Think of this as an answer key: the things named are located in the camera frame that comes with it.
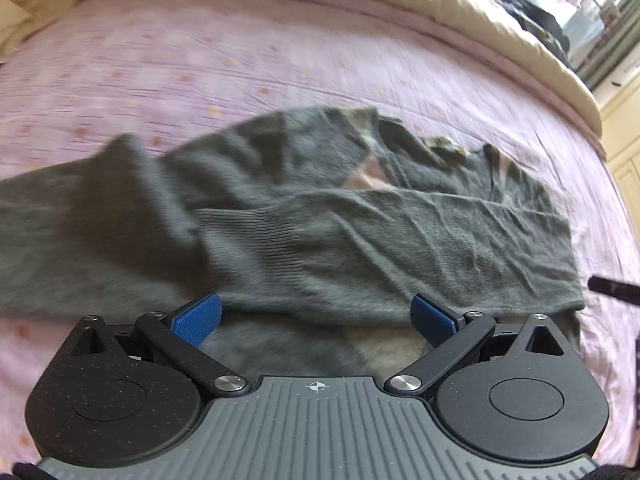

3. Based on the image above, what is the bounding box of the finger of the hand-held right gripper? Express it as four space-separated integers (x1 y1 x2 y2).
588 274 640 307

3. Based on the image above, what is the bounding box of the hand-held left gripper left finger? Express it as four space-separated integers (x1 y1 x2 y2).
65 292 251 398

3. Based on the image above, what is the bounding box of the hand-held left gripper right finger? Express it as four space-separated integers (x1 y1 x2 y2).
384 294 568 395

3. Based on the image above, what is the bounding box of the grey knit sweater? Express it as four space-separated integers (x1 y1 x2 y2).
0 105 586 381

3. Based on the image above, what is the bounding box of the dark clothes pile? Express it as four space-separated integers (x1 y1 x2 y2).
486 0 575 67

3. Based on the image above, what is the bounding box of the cream cabinet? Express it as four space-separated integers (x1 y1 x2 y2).
599 92 640 211

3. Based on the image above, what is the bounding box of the green curtain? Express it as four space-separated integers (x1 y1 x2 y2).
582 0 640 92

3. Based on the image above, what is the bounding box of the pink patterned bed sheet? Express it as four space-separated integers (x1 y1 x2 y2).
0 0 640 467

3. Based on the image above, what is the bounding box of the cream pillow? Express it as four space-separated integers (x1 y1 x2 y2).
0 0 78 63

